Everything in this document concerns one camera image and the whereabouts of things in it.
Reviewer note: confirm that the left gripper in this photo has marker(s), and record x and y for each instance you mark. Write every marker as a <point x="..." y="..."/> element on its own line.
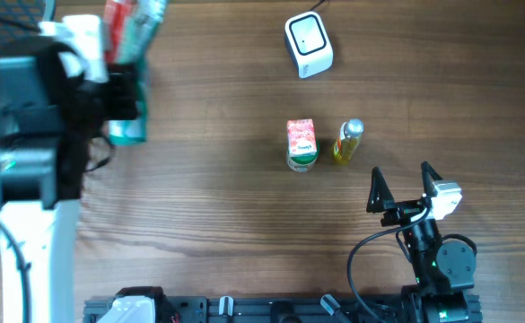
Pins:
<point x="118" y="104"/>

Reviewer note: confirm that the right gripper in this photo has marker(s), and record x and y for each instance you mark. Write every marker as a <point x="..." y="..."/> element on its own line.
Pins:
<point x="386" y="197"/>

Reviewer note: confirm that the yellow dish soap bottle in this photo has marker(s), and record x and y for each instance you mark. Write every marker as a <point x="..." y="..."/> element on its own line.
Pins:
<point x="348" y="139"/>

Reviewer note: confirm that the green 3M package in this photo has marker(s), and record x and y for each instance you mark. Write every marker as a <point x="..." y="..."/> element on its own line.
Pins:
<point x="132" y="27"/>

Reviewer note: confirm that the orange jar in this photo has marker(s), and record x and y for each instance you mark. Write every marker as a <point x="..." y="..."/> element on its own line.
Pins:
<point x="303" y="147"/>

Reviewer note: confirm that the red stick sachet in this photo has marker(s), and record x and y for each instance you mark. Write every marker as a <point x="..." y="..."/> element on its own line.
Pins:
<point x="115" y="15"/>

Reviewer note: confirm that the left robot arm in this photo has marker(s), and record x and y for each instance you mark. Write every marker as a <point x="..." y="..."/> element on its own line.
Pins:
<point x="41" y="184"/>

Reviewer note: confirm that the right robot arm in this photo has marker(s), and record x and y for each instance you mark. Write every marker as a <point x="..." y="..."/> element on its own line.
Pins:
<point x="444" y="265"/>

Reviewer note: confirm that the white barcode scanner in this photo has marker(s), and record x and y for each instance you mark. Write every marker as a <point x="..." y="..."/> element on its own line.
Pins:
<point x="308" y="44"/>

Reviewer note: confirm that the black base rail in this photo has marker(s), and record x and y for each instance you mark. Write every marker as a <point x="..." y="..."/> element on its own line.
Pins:
<point x="327" y="308"/>

